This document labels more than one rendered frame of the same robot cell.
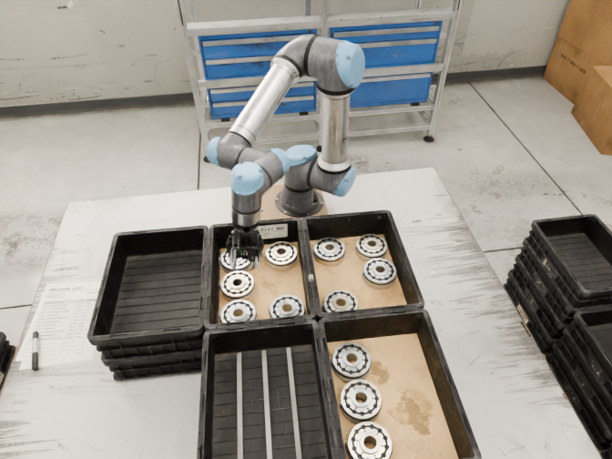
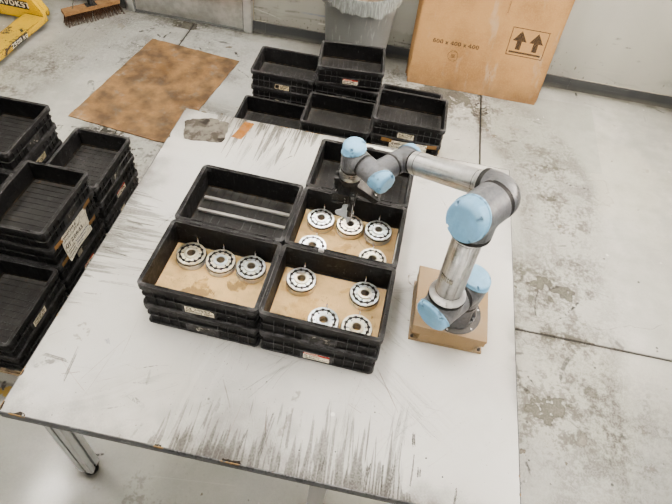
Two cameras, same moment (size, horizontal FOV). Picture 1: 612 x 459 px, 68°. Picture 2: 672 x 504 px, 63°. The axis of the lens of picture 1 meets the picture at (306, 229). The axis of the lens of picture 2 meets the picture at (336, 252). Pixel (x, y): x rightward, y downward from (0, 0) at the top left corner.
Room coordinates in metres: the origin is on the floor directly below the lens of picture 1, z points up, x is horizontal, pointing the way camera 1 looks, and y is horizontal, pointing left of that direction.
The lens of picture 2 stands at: (1.13, -1.19, 2.37)
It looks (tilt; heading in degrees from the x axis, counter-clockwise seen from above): 50 degrees down; 102
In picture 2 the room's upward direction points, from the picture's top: 8 degrees clockwise
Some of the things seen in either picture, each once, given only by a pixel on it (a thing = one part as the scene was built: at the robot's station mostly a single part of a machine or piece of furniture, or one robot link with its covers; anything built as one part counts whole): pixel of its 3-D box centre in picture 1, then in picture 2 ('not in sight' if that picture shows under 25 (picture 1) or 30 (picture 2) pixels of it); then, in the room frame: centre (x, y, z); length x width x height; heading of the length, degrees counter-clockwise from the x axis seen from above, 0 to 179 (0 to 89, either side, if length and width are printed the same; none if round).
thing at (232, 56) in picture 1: (261, 76); not in sight; (2.78, 0.27, 0.60); 0.72 x 0.03 x 0.56; 98
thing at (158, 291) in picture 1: (158, 290); (361, 182); (0.85, 0.44, 0.87); 0.40 x 0.30 x 0.11; 6
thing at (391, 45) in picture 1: (382, 67); not in sight; (2.89, -0.52, 0.60); 0.72 x 0.03 x 0.56; 98
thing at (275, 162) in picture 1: (263, 167); (378, 172); (0.95, 0.11, 1.24); 0.11 x 0.11 x 0.08; 60
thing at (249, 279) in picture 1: (237, 283); (350, 224); (0.87, 0.21, 0.86); 0.10 x 0.10 x 0.01
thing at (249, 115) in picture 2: not in sight; (271, 130); (0.09, 1.32, 0.26); 0.40 x 0.30 x 0.23; 8
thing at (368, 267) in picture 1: (380, 270); (323, 320); (0.92, -0.23, 0.86); 0.10 x 0.10 x 0.01
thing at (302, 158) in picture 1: (301, 166); (468, 285); (1.33, 0.01, 0.96); 0.13 x 0.12 x 0.14; 60
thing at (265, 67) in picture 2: not in sight; (286, 86); (0.04, 1.71, 0.31); 0.40 x 0.30 x 0.34; 8
